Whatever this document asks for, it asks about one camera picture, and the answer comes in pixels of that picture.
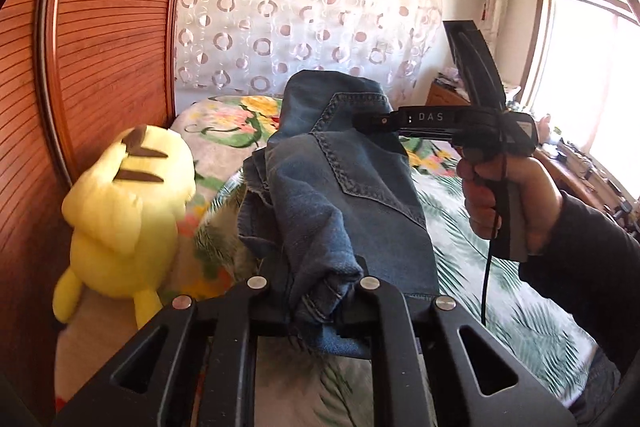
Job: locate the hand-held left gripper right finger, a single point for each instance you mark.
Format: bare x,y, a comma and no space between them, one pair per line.
375,307

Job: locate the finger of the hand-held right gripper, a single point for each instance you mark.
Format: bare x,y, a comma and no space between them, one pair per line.
475,62
425,119

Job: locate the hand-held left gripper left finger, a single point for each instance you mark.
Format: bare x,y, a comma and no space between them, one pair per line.
260,307

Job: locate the blue denim pants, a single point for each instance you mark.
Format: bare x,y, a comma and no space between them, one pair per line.
340,187

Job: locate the person's right forearm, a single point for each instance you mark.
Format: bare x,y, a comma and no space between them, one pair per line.
595,267

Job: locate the person's right hand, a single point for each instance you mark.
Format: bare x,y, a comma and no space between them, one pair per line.
535,192

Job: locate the wooden sideboard cabinet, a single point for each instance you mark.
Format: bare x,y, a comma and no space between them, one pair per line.
570,167

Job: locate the wooden framed window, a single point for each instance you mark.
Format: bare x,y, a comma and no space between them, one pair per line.
590,72

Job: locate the leaf print bed sheet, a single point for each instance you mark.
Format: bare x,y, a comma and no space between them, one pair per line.
500,287

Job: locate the yellow plush toy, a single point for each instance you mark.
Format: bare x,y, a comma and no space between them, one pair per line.
125,217

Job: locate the sheer circle pattern curtain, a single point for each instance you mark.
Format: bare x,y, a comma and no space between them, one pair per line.
300,7

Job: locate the floral blanket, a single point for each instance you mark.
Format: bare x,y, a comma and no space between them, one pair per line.
230,117

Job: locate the wooden slatted wardrobe door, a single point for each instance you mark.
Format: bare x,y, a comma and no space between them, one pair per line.
100,57

